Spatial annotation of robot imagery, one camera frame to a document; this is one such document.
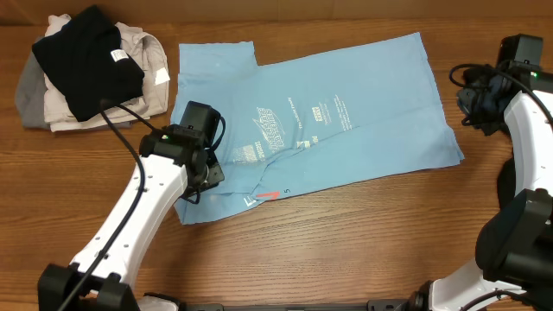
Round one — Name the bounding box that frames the folded black shirt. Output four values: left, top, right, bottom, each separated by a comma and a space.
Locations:
32, 5, 144, 122

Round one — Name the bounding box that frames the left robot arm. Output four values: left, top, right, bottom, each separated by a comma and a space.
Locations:
37, 101, 226, 310

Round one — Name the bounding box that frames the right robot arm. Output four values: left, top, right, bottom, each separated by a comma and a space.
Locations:
366, 34, 552, 311

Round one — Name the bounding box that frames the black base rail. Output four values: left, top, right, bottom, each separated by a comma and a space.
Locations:
180, 299, 408, 311

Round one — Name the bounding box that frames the black shirt on right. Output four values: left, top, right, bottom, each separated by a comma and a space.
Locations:
497, 157, 516, 209

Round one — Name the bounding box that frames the folded grey garment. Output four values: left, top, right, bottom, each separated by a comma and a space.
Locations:
15, 51, 147, 132

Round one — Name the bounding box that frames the light blue t-shirt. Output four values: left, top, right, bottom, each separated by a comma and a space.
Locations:
171, 33, 463, 225

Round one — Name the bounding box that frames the folded beige shirt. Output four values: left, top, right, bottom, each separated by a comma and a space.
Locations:
44, 22, 170, 132

